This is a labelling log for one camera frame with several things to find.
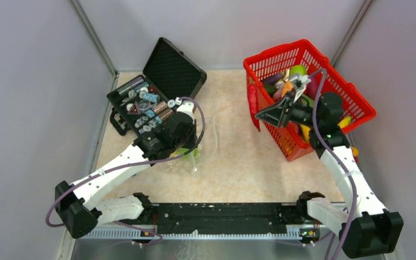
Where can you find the red yellow emergency button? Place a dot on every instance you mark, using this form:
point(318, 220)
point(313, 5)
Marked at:
point(355, 153)

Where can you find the yellow banana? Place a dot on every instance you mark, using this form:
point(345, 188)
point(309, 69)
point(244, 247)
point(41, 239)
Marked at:
point(345, 122)

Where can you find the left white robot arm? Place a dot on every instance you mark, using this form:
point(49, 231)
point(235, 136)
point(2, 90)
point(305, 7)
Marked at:
point(81, 205)

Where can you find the dark green avocado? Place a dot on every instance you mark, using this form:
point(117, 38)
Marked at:
point(270, 89)

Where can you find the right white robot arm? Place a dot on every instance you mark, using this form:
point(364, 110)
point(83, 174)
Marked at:
point(367, 228)

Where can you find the green apple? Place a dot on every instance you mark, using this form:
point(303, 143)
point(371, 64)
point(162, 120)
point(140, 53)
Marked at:
point(298, 69)

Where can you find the black open case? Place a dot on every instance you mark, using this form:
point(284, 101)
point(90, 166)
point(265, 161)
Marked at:
point(167, 75)

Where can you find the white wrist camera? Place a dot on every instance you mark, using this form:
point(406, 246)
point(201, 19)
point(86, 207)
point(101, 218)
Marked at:
point(300, 83)
point(184, 106)

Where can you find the red plastic basket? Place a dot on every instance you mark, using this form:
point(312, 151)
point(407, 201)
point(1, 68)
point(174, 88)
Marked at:
point(281, 57)

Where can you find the purple sweet potato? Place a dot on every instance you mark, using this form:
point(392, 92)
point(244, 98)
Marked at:
point(313, 89)

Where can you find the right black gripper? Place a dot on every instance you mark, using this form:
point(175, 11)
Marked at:
point(274, 114)

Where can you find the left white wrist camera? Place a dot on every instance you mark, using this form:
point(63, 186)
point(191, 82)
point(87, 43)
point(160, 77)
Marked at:
point(184, 106)

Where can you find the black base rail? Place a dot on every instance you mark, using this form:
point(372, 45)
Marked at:
point(221, 218)

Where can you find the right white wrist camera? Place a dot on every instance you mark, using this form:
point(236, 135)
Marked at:
point(300, 83)

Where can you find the green starfruit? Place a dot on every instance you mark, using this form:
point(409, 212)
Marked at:
point(193, 157)

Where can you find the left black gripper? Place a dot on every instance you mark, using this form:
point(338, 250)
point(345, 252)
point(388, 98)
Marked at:
point(194, 139)

